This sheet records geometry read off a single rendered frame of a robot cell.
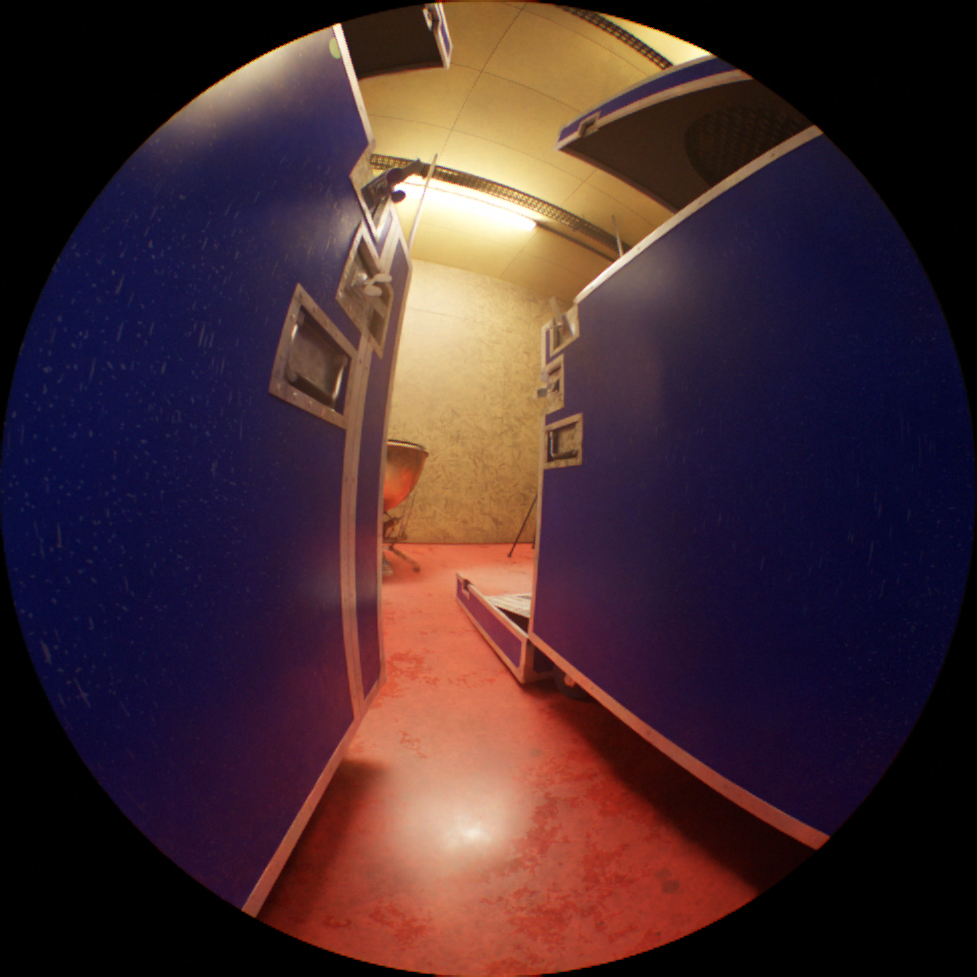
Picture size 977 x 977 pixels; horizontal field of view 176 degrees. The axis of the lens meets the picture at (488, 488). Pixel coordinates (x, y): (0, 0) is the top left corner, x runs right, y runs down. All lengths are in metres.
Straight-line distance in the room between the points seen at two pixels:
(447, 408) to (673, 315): 2.98
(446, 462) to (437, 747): 2.83
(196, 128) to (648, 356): 0.55
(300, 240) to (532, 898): 0.76
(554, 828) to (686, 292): 0.82
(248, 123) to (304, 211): 0.11
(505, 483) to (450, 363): 1.43
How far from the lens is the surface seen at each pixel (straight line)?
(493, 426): 3.46
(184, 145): 0.24
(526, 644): 0.84
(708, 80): 0.79
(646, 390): 0.50
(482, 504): 3.35
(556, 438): 0.73
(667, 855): 0.62
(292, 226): 0.31
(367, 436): 0.46
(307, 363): 0.34
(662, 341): 0.50
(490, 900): 0.54
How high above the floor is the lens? 0.51
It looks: 1 degrees up
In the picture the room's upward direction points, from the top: 3 degrees clockwise
